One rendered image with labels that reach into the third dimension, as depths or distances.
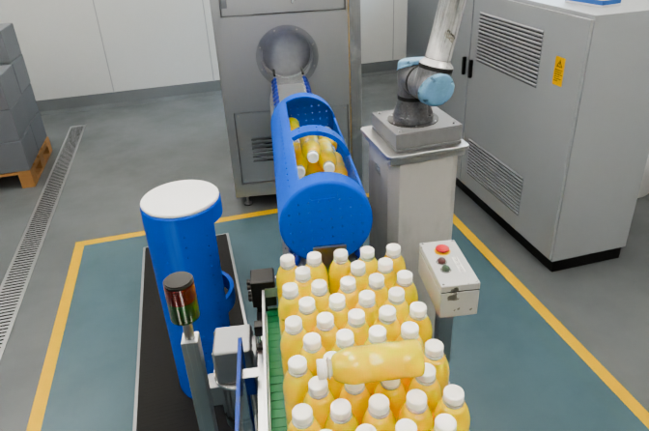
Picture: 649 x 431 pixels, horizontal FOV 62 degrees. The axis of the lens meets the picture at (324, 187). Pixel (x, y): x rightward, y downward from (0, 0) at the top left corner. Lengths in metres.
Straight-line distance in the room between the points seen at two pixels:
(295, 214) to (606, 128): 1.97
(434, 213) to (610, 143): 1.35
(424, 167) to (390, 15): 5.21
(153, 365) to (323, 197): 1.37
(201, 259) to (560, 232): 2.06
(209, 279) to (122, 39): 4.90
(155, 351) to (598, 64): 2.49
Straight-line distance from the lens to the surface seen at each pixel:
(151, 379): 2.61
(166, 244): 1.97
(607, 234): 3.53
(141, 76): 6.76
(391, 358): 1.09
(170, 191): 2.06
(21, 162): 5.01
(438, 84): 1.84
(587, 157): 3.14
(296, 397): 1.20
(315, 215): 1.61
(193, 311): 1.21
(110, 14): 6.64
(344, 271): 1.48
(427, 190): 2.06
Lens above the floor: 1.93
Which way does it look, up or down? 27 degrees down
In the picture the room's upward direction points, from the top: 3 degrees counter-clockwise
